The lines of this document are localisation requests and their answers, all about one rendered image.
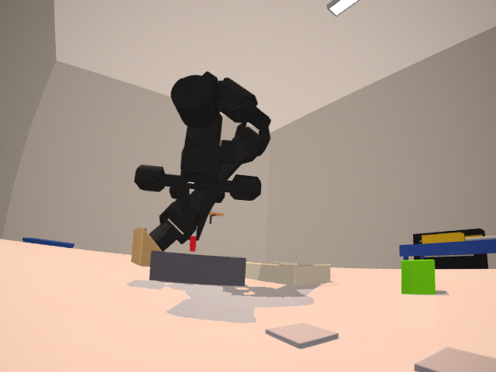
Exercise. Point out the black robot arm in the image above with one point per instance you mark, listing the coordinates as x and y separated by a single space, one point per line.
199 101

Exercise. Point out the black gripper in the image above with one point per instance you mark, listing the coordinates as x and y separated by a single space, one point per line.
153 178

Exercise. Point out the red fuse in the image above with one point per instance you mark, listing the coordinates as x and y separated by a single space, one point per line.
192 243

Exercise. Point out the green block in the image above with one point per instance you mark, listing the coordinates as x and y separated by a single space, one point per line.
418 277

